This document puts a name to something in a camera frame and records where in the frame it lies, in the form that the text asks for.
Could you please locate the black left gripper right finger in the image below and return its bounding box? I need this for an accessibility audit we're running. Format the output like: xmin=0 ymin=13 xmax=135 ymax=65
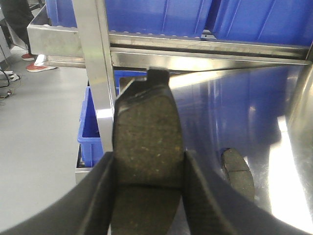
xmin=182 ymin=151 xmax=306 ymax=235

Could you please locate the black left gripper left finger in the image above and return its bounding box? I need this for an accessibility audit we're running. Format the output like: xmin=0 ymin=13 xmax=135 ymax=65
xmin=2 ymin=152 xmax=116 ymax=235

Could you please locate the brake pad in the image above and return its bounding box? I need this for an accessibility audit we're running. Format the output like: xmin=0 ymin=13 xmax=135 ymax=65
xmin=221 ymin=148 xmax=255 ymax=202
xmin=111 ymin=69 xmax=184 ymax=235

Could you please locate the blue bin under table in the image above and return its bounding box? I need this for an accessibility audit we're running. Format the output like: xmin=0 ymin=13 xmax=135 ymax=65
xmin=77 ymin=70 xmax=147 ymax=167

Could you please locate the left blue plastic bin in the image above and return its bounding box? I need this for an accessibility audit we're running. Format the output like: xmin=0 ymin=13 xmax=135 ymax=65
xmin=45 ymin=0 xmax=212 ymax=38

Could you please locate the blue plastic bin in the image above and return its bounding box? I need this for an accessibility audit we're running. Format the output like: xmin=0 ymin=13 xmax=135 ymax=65
xmin=206 ymin=0 xmax=313 ymax=46
xmin=45 ymin=0 xmax=212 ymax=38

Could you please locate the right blue plastic bin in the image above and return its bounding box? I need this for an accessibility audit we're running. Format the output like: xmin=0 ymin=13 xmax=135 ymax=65
xmin=206 ymin=0 xmax=313 ymax=46

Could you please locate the person in red shoes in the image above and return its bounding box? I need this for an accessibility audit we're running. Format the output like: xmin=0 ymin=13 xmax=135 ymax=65
xmin=0 ymin=0 xmax=57 ymax=73

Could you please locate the stainless steel rack frame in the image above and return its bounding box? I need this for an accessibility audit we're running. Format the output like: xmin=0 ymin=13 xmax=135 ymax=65
xmin=26 ymin=0 xmax=313 ymax=184

